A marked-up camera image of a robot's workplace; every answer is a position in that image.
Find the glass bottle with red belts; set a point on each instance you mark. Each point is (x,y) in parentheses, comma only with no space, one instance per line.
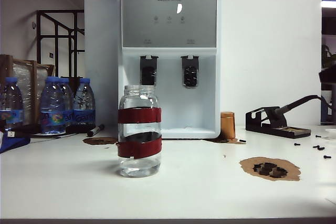
(139,115)

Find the black dispenser tap lever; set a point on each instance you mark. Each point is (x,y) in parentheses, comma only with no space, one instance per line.
(148,73)
(190,75)

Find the plastic water bottle blue cap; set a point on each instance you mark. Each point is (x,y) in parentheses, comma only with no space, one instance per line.
(67,98)
(84,103)
(11,98)
(52,103)

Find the white AUX water dispenser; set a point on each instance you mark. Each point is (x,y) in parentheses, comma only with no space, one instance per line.
(168,11)

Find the copper cylindrical cap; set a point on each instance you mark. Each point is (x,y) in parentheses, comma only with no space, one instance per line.
(228,125)

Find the black marker pen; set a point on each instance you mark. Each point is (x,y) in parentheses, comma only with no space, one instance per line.
(95,130)

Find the large brown torn patch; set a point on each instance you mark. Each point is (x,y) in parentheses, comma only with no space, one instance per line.
(249,167)

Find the black soldering iron stand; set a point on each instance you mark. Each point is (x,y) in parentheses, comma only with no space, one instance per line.
(288,132)

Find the black soldering iron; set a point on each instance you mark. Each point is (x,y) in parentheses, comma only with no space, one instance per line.
(299,102)

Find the black stair railing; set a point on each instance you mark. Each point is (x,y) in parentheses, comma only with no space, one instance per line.
(39,37)

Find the blue cloth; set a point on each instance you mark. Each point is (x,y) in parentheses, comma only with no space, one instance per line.
(13,144)

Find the fluorescent ceiling light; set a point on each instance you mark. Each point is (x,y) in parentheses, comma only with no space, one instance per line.
(328,3)

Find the wooden frame with plastic wrap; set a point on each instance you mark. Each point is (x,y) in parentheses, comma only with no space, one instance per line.
(23,77)

